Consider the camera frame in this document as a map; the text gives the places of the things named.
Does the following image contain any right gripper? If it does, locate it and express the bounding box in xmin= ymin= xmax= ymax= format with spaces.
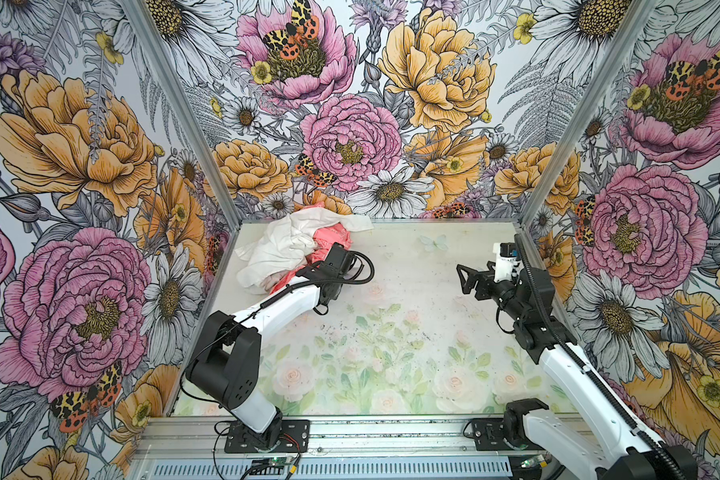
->
xmin=456 ymin=263 xmax=528 ymax=322

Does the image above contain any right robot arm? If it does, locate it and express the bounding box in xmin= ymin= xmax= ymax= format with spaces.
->
xmin=456 ymin=260 xmax=698 ymax=479

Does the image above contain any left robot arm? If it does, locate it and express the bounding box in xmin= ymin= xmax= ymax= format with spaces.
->
xmin=184 ymin=243 xmax=376 ymax=436

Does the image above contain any pink printed cloth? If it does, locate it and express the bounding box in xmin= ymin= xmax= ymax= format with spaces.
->
xmin=268 ymin=224 xmax=352 ymax=293

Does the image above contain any white cloth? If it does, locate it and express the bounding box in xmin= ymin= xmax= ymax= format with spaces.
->
xmin=235 ymin=207 xmax=373 ymax=293

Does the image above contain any right green circuit board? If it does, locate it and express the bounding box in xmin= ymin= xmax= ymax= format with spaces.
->
xmin=519 ymin=454 xmax=547 ymax=470

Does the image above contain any green circuit board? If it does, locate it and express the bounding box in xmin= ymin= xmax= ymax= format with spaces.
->
xmin=519 ymin=454 xmax=547 ymax=470
xmin=248 ymin=456 xmax=301 ymax=478

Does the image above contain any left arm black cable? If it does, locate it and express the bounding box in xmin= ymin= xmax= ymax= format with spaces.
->
xmin=299 ymin=249 xmax=376 ymax=317

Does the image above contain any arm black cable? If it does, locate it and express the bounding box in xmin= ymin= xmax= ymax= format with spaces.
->
xmin=513 ymin=233 xmax=691 ymax=480
xmin=299 ymin=249 xmax=376 ymax=317

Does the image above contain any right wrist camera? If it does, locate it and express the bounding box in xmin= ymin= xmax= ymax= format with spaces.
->
xmin=493 ymin=242 xmax=522 ymax=282

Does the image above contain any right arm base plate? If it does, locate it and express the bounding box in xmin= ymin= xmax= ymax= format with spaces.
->
xmin=462 ymin=418 xmax=540 ymax=452

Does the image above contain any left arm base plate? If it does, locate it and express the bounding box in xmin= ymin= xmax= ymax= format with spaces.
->
xmin=224 ymin=419 xmax=311 ymax=454

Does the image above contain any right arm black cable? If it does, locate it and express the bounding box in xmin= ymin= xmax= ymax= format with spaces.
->
xmin=513 ymin=233 xmax=691 ymax=480

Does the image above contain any aluminium front rail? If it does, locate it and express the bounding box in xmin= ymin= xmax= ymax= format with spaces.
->
xmin=128 ymin=413 xmax=652 ymax=480

